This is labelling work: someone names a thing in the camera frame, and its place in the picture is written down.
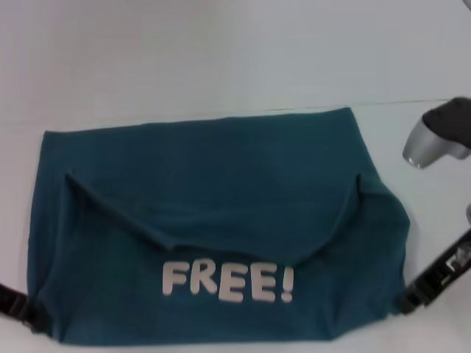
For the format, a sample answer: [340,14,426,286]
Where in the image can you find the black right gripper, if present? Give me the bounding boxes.
[393,228,471,316]

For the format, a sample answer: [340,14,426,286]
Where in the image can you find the teal blue t-shirt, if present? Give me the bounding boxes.
[28,106,412,346]

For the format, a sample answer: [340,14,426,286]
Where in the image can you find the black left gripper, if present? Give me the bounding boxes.
[0,285,49,334]

